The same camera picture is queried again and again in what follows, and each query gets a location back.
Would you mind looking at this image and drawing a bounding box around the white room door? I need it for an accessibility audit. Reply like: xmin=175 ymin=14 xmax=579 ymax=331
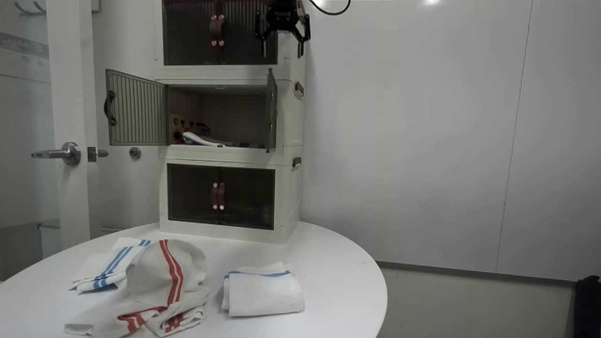
xmin=44 ymin=0 xmax=102 ymax=252

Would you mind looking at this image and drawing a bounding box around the white towel with blue stripes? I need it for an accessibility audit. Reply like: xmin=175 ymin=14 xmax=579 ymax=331
xmin=221 ymin=269 xmax=307 ymax=320
xmin=68 ymin=237 xmax=155 ymax=295

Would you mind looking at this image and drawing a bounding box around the white towel with red stripes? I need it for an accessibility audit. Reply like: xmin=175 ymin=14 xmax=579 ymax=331
xmin=65 ymin=239 xmax=213 ymax=338

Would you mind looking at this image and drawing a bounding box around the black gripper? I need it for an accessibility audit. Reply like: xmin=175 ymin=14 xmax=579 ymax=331
xmin=254 ymin=0 xmax=314 ymax=46

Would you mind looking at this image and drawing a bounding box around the clear ribbed bin lid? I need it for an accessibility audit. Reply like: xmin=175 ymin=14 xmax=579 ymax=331
xmin=264 ymin=66 xmax=281 ymax=155

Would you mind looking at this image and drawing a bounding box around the silver door latch plate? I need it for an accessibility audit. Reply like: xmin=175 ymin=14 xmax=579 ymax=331
xmin=85 ymin=147 xmax=112 ymax=164

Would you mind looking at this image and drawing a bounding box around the smoked ribbed cabinet door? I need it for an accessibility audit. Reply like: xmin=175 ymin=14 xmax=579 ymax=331
xmin=217 ymin=166 xmax=279 ymax=232
xmin=166 ymin=164 xmax=221 ymax=230
xmin=162 ymin=0 xmax=221 ymax=66
xmin=104 ymin=68 xmax=170 ymax=149
xmin=217 ymin=0 xmax=281 ymax=66

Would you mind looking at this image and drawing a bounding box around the silver door lever handle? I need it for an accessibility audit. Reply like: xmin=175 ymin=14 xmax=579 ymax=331
xmin=31 ymin=141 xmax=83 ymax=168

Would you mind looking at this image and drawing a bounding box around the wooden toy button panel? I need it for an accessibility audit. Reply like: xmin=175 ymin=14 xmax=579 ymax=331
xmin=168 ymin=111 xmax=206 ymax=143

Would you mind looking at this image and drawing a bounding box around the black case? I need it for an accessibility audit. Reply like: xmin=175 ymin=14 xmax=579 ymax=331
xmin=572 ymin=275 xmax=601 ymax=338

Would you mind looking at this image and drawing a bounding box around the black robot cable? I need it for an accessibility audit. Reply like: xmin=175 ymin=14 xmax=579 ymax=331
xmin=309 ymin=0 xmax=354 ymax=18

